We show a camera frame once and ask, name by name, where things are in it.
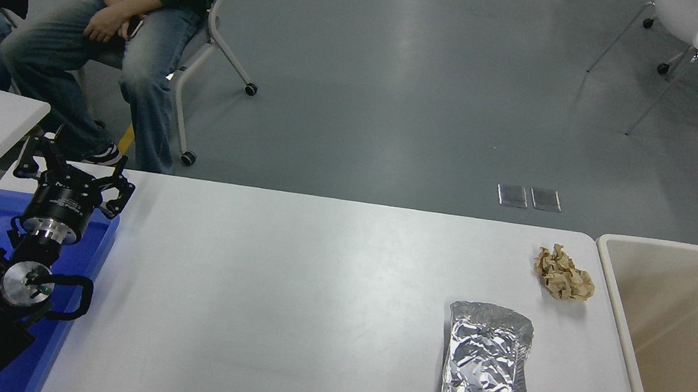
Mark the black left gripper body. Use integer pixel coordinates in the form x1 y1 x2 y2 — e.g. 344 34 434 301
20 175 99 238

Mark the tan paper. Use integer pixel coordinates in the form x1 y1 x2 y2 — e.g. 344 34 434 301
530 241 601 305

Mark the foil tray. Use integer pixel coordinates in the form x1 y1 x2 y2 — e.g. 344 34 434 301
439 298 549 392

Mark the seated person's left hand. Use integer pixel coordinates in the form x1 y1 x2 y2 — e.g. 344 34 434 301
82 2 134 48

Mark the grey wheeled office chair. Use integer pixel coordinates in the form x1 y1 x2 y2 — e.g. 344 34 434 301
42 0 270 174

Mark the silver floor outlet plate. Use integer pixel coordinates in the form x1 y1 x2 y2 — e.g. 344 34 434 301
496 184 530 209
529 187 564 214

